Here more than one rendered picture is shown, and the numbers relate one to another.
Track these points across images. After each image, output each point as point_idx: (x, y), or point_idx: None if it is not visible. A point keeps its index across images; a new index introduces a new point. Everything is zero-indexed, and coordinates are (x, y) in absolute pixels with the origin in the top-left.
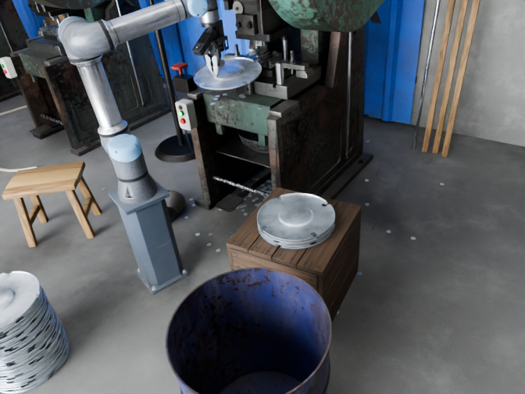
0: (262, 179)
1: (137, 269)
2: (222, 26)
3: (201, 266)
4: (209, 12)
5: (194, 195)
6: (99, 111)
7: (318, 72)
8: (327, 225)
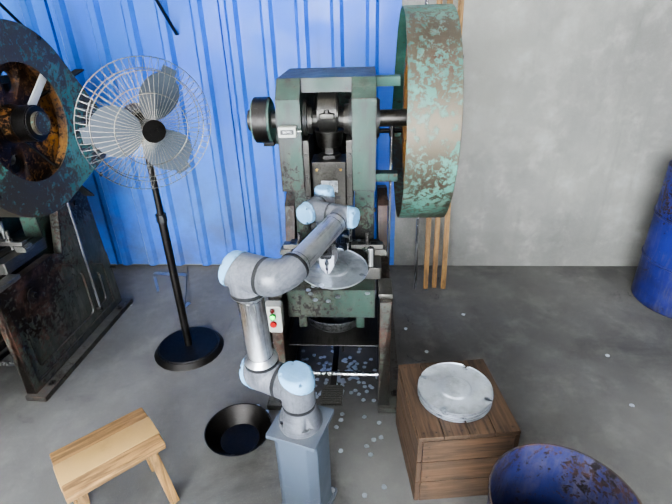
0: (335, 358)
1: None
2: None
3: (341, 476)
4: None
5: (256, 400)
6: (260, 346)
7: None
8: (487, 386)
